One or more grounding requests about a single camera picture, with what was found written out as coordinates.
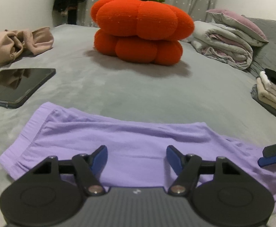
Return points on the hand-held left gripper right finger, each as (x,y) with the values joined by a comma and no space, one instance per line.
(174,159)

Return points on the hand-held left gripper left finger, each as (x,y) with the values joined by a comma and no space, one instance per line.
(99,158)

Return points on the purple pants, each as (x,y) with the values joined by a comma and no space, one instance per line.
(133,141)

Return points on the folded beige garment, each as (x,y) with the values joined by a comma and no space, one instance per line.
(272,97)

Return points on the folded grey garment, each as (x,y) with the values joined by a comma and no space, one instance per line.
(254,94)

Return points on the folded white garment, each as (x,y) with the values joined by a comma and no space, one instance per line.
(265,78)

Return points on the black phone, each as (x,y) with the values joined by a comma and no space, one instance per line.
(15,85)

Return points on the folded grey pink quilt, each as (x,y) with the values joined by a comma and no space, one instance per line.
(223,42)

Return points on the pink grey pillow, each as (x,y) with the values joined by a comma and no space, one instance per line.
(237,21)

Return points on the orange pumpkin plush cushion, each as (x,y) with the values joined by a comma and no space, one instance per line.
(140,23)

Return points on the crumpled beige garment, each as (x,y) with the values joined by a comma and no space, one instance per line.
(10,45)

